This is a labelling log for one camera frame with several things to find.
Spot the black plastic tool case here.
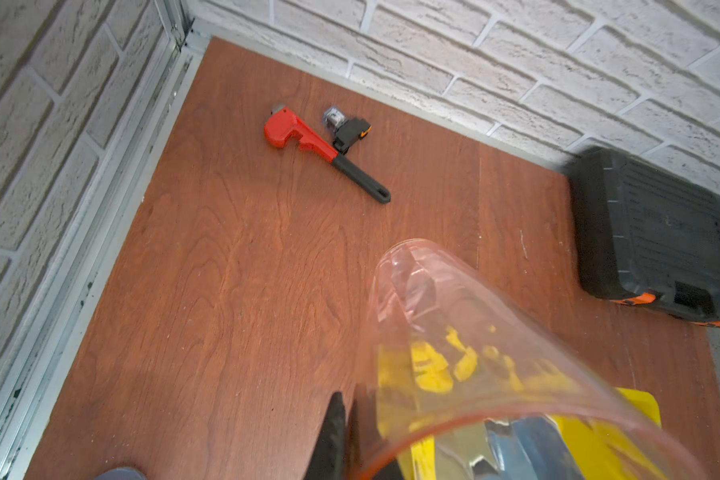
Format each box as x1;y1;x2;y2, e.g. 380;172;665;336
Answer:
569;147;720;328

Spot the red small object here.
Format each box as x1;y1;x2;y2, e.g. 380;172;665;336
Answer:
264;105;391;204

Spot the yellow plastic bin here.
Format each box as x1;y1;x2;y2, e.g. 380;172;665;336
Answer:
376;328;670;479

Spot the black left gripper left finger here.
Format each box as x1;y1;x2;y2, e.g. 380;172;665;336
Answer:
303;391;347;480

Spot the aluminium frame rail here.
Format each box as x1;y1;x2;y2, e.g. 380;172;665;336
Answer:
0;0;211;480

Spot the clear pink plastic cup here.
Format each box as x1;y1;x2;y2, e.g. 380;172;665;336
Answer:
348;239;704;479

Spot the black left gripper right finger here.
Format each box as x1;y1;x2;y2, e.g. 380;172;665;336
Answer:
347;383;404;480

